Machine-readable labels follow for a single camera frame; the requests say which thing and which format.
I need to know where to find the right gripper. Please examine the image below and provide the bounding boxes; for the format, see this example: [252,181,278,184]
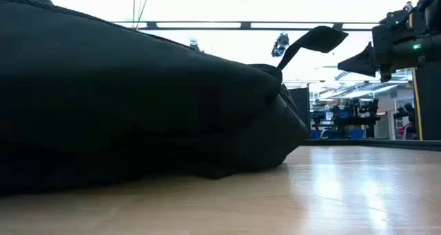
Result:
[337,23,427,83]

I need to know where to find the black backpack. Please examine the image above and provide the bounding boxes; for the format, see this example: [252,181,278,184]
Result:
[0,0,349,196]

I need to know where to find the background robot station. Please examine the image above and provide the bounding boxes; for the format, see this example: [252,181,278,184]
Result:
[311,97,382,140]

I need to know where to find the black partition panel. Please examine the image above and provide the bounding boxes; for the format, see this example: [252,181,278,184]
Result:
[288,87,311,130]

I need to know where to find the black partition with yellow edge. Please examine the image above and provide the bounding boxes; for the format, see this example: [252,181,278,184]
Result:
[409,61,441,141]

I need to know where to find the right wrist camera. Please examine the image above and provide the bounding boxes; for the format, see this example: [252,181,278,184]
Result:
[378,1,414,26]

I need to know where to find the black metal table frame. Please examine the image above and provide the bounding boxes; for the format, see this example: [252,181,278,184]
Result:
[302,138,441,152]

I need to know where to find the black overhead frame bar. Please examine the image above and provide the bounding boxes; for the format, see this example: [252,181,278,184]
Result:
[113,20,380,32]

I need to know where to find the hanging thin cables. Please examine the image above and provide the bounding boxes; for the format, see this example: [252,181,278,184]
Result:
[132,0,152,31]

